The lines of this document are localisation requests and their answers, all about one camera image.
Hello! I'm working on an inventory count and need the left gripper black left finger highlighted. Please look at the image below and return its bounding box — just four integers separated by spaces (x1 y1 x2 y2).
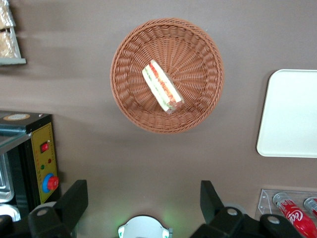
28 179 89 238

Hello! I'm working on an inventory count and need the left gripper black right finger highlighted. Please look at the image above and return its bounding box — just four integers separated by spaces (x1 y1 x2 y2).
190 180 245 238

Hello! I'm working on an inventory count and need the triangle sandwich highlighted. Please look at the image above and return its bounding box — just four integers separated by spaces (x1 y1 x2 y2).
141 59 185 115

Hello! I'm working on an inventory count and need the cream rectangular tray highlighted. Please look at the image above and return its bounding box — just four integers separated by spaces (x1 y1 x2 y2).
256 68 317 159

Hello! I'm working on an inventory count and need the brown round wicker basket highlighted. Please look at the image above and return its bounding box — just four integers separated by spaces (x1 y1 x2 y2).
109 17 225 134

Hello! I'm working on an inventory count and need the grey snack tray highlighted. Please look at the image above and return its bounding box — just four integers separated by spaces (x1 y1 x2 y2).
0 0 27 66

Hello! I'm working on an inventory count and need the clear acrylic bottle rack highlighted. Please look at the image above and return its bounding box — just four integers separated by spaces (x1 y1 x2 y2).
257 188 317 221

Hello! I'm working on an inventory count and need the black food warmer machine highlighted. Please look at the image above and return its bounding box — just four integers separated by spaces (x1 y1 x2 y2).
0 110 61 223

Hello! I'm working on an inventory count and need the steel warmer pan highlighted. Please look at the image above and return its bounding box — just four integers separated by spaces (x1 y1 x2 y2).
0 151 15 204
0 204 21 223

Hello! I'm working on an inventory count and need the red cola bottle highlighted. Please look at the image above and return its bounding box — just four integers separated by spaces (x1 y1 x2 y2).
272 192 317 238
303 197 317 219

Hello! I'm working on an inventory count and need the clear bag of crackers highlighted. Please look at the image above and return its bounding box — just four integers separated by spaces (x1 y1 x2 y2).
0 0 17 29
0 28 19 59

